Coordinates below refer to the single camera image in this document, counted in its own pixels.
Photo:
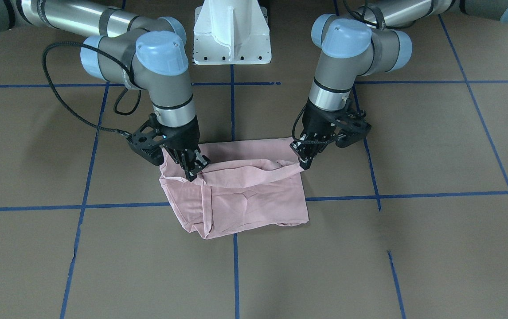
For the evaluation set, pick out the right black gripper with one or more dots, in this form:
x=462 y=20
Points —
x=182 y=139

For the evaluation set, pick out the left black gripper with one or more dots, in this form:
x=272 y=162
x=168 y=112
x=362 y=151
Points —
x=316 y=124

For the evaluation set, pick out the pink printed t-shirt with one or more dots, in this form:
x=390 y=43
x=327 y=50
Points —
x=248 y=184

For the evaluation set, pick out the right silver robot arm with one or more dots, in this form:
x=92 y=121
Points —
x=138 y=52

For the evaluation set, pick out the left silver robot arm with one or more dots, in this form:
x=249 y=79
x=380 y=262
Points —
x=368 y=40

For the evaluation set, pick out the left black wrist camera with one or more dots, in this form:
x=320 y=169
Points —
x=352 y=125

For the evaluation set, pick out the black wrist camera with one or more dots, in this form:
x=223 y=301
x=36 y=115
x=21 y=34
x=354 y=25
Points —
x=147 y=141
x=352 y=125

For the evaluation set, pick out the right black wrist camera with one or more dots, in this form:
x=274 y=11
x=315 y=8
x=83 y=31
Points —
x=147 y=141

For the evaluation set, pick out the white camera post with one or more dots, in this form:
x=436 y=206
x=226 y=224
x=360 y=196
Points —
x=231 y=32

